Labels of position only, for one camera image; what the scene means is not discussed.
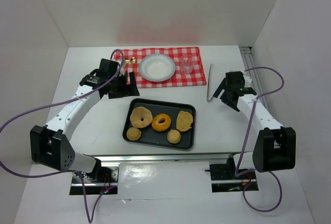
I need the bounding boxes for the aluminium side rail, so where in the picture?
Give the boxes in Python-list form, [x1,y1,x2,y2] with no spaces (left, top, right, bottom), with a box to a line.
[239,47,263,95]

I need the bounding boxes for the clear drinking glass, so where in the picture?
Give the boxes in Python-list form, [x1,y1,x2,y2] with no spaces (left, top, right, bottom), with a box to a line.
[179,54,195,75]

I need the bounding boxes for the red checkered cloth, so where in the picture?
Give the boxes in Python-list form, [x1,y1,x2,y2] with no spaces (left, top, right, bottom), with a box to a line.
[123,47,206,88]

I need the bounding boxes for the pale bagel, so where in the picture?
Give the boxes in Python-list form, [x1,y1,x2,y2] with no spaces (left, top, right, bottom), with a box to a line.
[130,107,153,128]

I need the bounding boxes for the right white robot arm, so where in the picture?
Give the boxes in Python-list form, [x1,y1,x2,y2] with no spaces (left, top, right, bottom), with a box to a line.
[213,71,296,177]

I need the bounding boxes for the orange glazed donut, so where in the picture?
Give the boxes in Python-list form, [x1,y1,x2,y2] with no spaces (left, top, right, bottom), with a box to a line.
[152,113,171,132]

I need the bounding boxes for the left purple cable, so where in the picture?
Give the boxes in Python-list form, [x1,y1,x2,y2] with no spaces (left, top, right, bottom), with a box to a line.
[0,49,127,223]

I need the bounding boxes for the purple cable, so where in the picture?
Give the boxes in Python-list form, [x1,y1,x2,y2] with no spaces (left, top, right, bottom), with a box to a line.
[234,66,285,212]
[0,49,127,223]

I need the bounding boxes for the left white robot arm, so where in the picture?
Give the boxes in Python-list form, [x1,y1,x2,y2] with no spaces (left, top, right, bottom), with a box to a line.
[30,59,139,182]

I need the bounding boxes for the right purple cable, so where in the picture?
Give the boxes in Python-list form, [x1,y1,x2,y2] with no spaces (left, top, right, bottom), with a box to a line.
[234,66,285,212]

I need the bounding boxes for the black baking tray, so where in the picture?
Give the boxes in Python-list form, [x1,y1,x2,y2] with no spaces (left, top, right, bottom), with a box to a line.
[123,98,196,151]

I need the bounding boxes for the small round bun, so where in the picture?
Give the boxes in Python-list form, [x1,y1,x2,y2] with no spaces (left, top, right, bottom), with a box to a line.
[167,129,182,144]
[126,127,142,141]

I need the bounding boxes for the speckled bread slice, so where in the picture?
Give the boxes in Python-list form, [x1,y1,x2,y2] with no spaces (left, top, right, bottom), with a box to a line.
[176,111,193,132]

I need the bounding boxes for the white plate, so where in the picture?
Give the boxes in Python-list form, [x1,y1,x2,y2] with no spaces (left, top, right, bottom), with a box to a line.
[138,53,176,82]

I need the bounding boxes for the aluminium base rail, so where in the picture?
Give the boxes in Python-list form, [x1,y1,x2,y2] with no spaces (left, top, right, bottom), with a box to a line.
[84,153,258,195]

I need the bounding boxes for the metal tongs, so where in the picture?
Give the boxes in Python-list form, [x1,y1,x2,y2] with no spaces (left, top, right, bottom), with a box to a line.
[206,63,212,102]

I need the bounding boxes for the gold spoon black handle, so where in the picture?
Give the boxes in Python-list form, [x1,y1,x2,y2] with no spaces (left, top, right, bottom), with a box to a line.
[129,57,137,65]

